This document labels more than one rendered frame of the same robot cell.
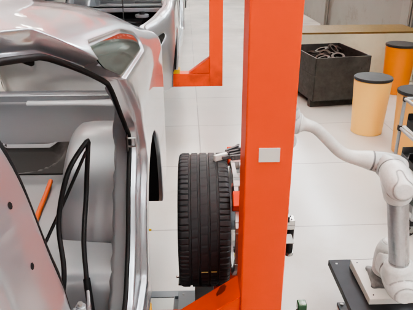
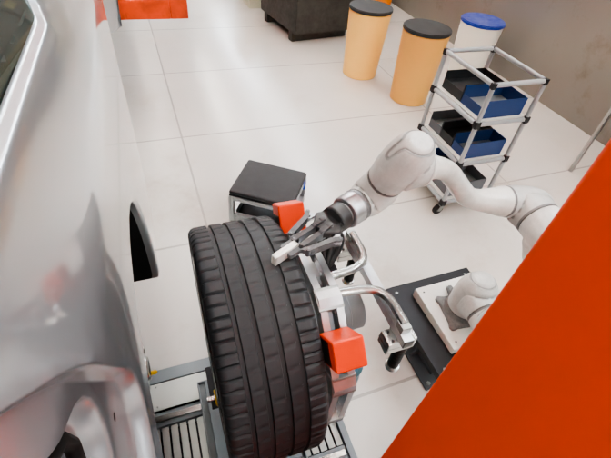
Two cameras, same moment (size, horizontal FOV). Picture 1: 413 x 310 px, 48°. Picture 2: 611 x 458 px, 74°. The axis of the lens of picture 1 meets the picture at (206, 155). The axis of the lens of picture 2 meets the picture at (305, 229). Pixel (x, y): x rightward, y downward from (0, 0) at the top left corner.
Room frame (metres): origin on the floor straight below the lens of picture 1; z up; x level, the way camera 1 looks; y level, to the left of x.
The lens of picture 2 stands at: (1.42, 0.14, 1.90)
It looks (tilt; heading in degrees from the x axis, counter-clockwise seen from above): 45 degrees down; 337
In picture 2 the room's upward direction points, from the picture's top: 7 degrees clockwise
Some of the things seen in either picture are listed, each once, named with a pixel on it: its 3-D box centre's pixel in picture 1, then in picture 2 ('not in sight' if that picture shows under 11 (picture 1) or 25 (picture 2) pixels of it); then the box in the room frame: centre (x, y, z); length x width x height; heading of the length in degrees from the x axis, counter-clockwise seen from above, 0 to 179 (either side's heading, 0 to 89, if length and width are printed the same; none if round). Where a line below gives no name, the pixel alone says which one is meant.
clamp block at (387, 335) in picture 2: (284, 222); (396, 338); (1.85, -0.36, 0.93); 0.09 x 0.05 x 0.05; 91
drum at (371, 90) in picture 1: (369, 104); (365, 41); (5.39, -1.97, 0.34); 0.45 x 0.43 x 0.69; 91
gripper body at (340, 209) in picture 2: not in sight; (330, 222); (2.07, -0.21, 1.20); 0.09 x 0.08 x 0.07; 116
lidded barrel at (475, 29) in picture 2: not in sight; (473, 46); (5.29, -3.32, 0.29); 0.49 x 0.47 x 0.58; 92
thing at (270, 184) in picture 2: not in sight; (268, 201); (3.32, -0.39, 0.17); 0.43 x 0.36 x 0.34; 57
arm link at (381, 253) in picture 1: (389, 256); (475, 293); (2.15, -1.02, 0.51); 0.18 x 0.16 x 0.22; 176
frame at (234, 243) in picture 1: (236, 218); (304, 320); (2.02, -0.15, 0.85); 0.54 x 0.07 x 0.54; 1
